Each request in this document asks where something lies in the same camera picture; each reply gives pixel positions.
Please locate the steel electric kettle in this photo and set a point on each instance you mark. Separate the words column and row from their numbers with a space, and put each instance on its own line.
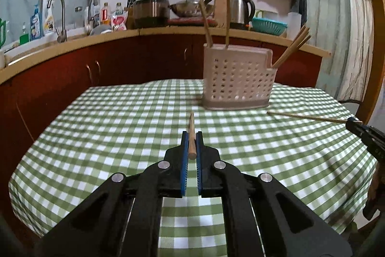
column 241, row 13

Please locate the dark rice cooker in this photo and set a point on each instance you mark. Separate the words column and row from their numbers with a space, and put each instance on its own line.
column 151, row 13

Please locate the wooden cutting board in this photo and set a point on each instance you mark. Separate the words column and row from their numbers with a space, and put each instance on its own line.
column 219, row 13

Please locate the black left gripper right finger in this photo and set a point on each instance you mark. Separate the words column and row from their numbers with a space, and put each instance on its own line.
column 262, row 217

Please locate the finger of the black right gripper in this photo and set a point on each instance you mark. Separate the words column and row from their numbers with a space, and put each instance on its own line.
column 360, row 130

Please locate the blue detergent bottle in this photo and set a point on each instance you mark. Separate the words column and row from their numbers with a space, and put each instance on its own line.
column 36, row 24

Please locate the wooden knife block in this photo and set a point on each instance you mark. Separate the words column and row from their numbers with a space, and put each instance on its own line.
column 130, row 22

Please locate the small green soap bottle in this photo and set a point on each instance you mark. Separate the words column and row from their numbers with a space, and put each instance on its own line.
column 24, row 36

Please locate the orange oil bottle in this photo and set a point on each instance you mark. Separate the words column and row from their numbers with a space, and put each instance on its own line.
column 105, row 16

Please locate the red induction cooker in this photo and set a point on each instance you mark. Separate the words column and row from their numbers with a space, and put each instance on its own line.
column 186, row 21

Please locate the white plastic container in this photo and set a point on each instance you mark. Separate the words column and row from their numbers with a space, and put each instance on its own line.
column 294, row 25

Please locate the white spray bottle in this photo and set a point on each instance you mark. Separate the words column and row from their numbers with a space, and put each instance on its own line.
column 49, row 22

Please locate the wood framed glass door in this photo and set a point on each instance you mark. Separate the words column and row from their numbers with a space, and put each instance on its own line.
column 349, row 31

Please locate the green plastic jug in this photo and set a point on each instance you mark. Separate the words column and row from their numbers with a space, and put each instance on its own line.
column 2, row 32

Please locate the green checkered tablecloth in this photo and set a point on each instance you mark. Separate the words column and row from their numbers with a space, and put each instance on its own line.
column 127, row 128

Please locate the right hand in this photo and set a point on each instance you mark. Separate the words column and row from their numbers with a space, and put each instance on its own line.
column 376, row 189

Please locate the steel wok with lid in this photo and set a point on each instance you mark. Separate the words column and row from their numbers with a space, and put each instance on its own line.
column 191, row 8

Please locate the clear bottle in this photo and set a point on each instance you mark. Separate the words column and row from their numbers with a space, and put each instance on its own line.
column 119, row 9

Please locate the pink perforated utensil holder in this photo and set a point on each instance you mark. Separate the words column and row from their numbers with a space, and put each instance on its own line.
column 237, row 77

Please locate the wooden kitchen countertop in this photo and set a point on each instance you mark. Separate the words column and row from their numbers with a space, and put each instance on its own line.
column 41, row 54

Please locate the teal plastic colander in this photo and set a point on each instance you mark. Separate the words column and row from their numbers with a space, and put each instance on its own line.
column 268, row 26

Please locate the white mug green handle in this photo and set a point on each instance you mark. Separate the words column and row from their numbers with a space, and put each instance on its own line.
column 266, row 14

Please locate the red kitchen cabinets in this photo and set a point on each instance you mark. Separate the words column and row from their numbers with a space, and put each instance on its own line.
column 35, row 97

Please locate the white dishes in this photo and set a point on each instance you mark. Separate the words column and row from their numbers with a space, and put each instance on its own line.
column 101, row 29

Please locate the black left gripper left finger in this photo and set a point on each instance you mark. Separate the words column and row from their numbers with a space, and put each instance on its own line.
column 122, row 216

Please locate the red white seasoning bag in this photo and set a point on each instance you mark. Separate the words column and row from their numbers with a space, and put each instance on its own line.
column 118, row 21

